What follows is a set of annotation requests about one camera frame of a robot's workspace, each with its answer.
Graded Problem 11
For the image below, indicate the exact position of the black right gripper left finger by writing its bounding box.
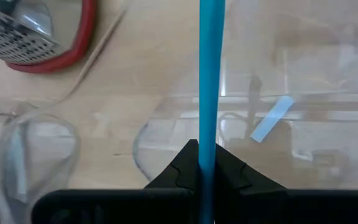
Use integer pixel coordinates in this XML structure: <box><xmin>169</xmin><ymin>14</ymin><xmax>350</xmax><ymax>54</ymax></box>
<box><xmin>31</xmin><ymin>139</ymin><xmax>200</xmax><ymax>224</ymax></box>

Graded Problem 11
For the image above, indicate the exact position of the metal box grater red handle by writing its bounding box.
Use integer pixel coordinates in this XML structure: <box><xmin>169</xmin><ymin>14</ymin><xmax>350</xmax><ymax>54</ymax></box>
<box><xmin>0</xmin><ymin>0</ymin><xmax>98</xmax><ymax>75</ymax></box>

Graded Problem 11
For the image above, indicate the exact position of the teal silicone spatula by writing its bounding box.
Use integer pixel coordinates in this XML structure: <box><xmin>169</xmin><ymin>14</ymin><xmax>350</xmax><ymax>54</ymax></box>
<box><xmin>197</xmin><ymin>0</ymin><xmax>227</xmax><ymax>224</ymax></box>

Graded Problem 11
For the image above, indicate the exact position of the blue tape strip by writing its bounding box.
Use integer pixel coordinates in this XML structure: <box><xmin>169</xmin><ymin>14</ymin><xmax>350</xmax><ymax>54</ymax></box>
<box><xmin>249</xmin><ymin>95</ymin><xmax>296</xmax><ymax>144</ymax></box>

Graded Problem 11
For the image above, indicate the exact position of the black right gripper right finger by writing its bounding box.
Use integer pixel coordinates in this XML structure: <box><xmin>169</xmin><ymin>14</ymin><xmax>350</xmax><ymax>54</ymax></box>
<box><xmin>214</xmin><ymin>143</ymin><xmax>358</xmax><ymax>224</ymax></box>

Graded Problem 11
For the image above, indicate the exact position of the clear plastic bin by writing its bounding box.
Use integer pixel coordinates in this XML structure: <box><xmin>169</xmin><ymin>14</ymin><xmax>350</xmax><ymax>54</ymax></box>
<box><xmin>0</xmin><ymin>7</ymin><xmax>129</xmax><ymax>224</ymax></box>
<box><xmin>131</xmin><ymin>0</ymin><xmax>358</xmax><ymax>191</ymax></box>

